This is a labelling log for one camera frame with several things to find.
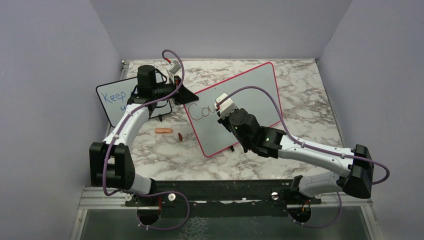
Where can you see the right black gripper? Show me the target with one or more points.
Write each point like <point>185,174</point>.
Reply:
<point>224,121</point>

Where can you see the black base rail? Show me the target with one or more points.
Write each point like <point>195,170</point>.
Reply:
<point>223,199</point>

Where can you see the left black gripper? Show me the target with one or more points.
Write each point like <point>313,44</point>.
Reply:
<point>184,95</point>

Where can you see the red framed whiteboard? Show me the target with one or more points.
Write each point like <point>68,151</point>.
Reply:
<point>257,100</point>

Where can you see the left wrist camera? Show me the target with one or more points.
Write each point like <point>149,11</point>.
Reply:
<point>173,68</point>

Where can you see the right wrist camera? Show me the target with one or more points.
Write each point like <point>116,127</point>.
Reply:
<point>226,107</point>

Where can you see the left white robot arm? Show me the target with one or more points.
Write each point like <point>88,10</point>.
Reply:
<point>111,164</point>

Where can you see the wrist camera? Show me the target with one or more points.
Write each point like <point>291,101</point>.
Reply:
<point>226,107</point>
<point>173,68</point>

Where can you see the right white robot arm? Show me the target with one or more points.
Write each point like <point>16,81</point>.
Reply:
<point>346,172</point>

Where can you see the aluminium frame rail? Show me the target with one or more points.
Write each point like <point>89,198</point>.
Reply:
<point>101,217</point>

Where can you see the black framed written whiteboard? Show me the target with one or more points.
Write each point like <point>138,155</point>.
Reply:
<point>114,96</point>

